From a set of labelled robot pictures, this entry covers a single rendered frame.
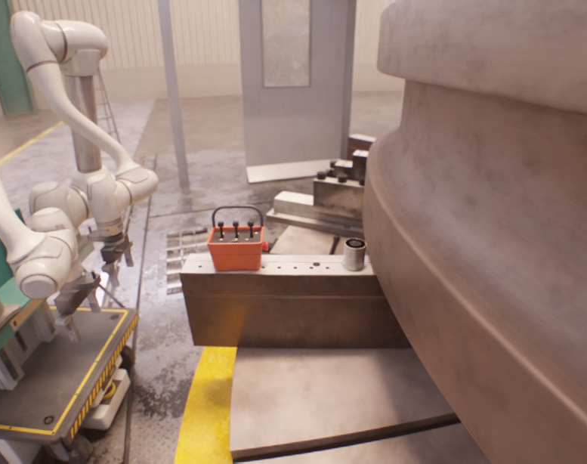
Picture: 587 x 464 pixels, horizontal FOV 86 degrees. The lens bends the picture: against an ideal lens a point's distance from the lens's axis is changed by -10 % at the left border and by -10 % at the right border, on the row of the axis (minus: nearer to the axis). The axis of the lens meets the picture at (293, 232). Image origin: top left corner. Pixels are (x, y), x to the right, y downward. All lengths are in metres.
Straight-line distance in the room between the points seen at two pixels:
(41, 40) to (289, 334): 1.34
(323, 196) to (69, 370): 1.64
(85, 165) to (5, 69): 13.68
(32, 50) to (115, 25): 13.26
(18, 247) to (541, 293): 1.10
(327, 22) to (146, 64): 10.70
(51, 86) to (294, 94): 3.31
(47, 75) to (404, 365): 1.63
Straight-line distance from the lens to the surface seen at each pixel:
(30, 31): 1.39
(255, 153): 4.32
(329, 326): 1.44
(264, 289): 1.32
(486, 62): 0.73
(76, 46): 1.44
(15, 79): 15.12
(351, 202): 2.22
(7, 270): 1.55
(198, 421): 1.72
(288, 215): 2.49
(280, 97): 4.28
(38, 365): 1.75
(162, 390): 1.87
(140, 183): 1.37
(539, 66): 0.64
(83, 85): 1.50
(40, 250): 0.93
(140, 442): 1.74
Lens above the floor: 1.41
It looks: 28 degrees down
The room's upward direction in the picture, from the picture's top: straight up
